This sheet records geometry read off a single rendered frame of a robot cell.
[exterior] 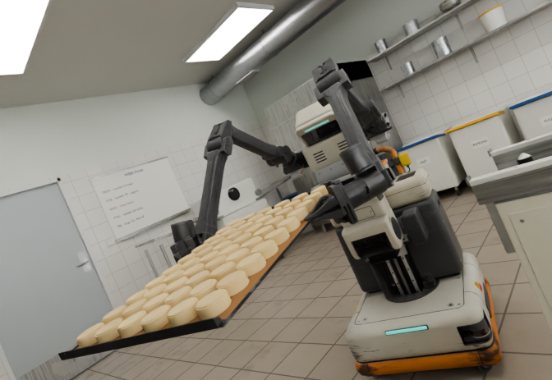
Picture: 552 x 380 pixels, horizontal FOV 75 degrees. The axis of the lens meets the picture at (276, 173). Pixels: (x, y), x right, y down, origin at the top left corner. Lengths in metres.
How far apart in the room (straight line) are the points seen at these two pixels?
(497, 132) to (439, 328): 2.96
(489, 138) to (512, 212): 3.50
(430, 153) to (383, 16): 1.96
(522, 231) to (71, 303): 4.41
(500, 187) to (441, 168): 3.70
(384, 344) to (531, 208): 1.10
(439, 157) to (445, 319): 3.05
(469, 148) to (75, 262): 4.57
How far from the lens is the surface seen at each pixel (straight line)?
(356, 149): 0.84
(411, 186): 1.87
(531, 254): 0.97
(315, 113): 1.61
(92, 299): 4.81
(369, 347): 1.89
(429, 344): 1.81
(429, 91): 5.19
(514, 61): 4.97
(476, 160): 4.50
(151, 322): 0.63
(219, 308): 0.54
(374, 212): 1.67
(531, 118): 4.34
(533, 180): 0.93
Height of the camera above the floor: 1.10
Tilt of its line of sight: level
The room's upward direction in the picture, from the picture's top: 24 degrees counter-clockwise
